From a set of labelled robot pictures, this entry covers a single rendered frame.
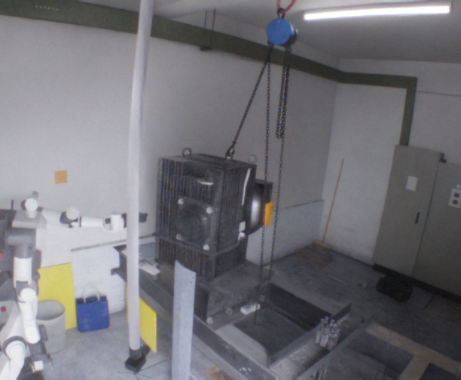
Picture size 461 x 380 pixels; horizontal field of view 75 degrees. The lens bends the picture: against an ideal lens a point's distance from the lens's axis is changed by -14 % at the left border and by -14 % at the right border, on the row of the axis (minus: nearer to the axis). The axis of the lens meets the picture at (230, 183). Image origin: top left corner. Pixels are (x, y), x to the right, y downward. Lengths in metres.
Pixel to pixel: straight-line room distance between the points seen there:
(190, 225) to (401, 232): 3.21
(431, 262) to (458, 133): 1.62
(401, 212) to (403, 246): 0.44
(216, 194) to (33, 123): 1.44
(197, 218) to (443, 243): 3.27
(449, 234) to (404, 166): 1.00
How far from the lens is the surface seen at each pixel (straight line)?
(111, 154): 2.94
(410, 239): 4.65
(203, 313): 2.30
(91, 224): 2.07
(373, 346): 2.56
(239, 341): 2.11
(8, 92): 2.62
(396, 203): 4.62
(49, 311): 3.11
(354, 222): 5.18
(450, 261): 4.58
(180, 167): 2.15
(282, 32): 1.95
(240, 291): 2.13
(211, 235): 2.06
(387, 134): 4.87
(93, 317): 3.15
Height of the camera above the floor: 1.98
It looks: 13 degrees down
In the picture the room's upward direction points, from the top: 6 degrees clockwise
